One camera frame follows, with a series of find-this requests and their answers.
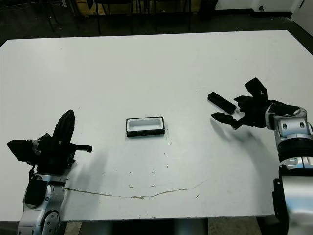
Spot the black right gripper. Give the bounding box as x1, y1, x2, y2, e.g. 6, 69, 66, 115
211, 96, 272, 130

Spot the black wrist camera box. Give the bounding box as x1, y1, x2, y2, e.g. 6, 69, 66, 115
244, 77, 269, 101
6, 139, 41, 165

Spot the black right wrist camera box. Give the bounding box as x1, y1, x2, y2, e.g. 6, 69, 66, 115
244, 77, 269, 101

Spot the black box base white insert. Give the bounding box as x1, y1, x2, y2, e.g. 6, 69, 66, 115
126, 116, 166, 139

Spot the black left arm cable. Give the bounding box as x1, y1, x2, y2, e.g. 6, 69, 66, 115
23, 165, 37, 209

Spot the slim black camera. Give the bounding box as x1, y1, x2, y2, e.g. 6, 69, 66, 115
207, 92, 237, 115

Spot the black waste bin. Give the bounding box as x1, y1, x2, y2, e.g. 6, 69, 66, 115
199, 0, 218, 20

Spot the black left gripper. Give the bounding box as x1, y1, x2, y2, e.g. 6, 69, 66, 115
36, 109, 93, 176

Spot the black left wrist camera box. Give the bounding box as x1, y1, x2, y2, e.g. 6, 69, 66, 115
6, 139, 41, 165

